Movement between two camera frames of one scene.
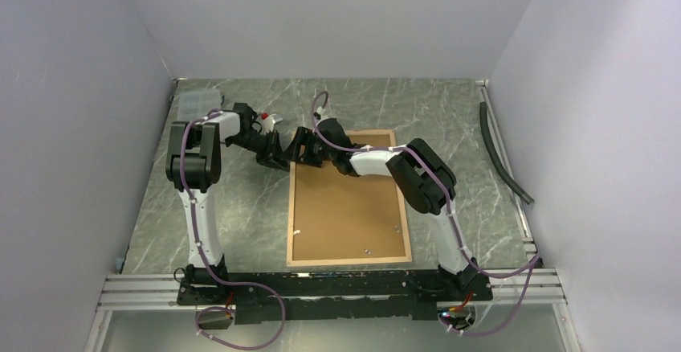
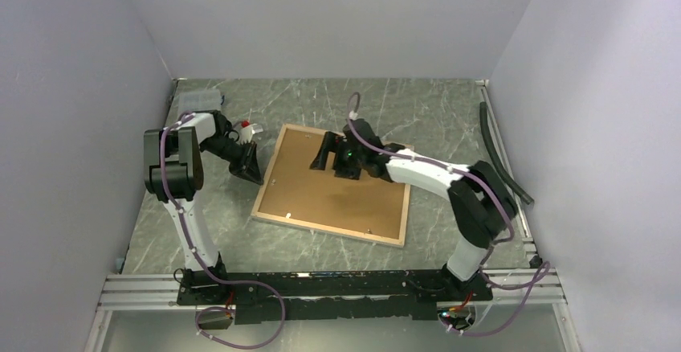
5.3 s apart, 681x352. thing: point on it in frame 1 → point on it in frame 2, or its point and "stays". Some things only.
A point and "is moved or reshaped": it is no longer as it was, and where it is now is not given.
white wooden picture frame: x=403 y=216 → x=369 y=207
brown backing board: x=341 y=217 is moved or reshaped
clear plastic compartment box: x=193 y=105 stays
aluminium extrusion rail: x=154 y=291 stays
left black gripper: x=271 y=155 → x=248 y=166
